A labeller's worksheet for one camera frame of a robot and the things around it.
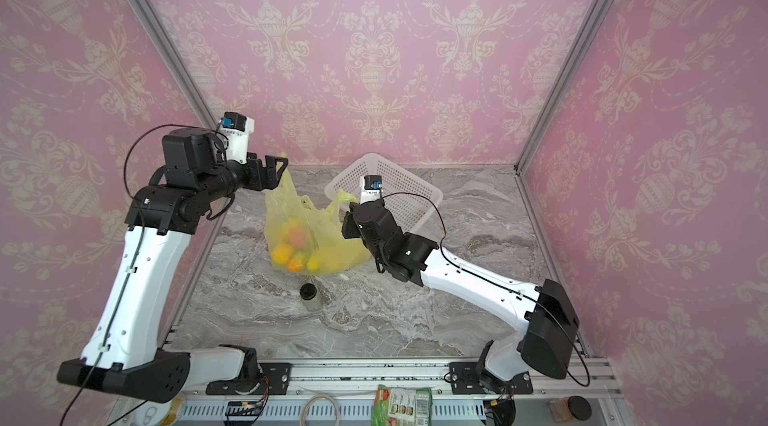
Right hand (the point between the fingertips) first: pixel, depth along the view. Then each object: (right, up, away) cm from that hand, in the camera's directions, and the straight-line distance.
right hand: (349, 204), depth 72 cm
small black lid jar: (-11, -25, +7) cm, 28 cm away
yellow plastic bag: (-14, -10, +11) cm, 20 cm away
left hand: (-16, +10, -7) cm, 20 cm away
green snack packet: (+13, -47, -4) cm, 48 cm away
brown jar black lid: (+48, -43, -10) cm, 65 cm away
